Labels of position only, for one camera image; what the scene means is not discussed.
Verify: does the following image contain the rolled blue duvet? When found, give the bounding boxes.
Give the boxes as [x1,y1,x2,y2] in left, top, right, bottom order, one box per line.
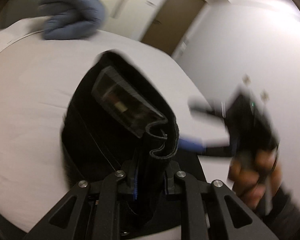
[38,0,107,41]

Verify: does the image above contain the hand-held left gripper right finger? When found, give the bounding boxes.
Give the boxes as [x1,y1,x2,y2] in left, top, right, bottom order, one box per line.
[164,162,278,240]

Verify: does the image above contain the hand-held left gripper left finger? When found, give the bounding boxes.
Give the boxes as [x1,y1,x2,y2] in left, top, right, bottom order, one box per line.
[22,159,141,240]

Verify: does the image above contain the dark grey padded headboard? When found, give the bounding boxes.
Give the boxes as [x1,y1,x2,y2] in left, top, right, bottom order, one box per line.
[0,0,53,32]

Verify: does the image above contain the white folded sheet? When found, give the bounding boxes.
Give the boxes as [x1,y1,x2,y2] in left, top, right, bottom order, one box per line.
[0,17,47,60]

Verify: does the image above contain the black denim pants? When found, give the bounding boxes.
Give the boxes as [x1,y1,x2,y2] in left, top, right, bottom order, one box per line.
[61,51,208,232]

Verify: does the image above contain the person's right hand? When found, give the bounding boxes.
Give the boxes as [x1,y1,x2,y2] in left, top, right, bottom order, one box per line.
[227,148,283,210]

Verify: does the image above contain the brown door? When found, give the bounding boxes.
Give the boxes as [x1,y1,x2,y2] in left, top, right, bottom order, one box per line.
[139,0,206,56]

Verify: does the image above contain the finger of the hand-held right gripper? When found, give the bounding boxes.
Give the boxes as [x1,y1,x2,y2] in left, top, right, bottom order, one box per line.
[177,137,237,158]
[188,97,227,122]

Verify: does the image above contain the bed with grey sheet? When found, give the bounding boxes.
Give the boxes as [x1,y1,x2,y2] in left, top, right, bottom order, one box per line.
[0,29,230,233]

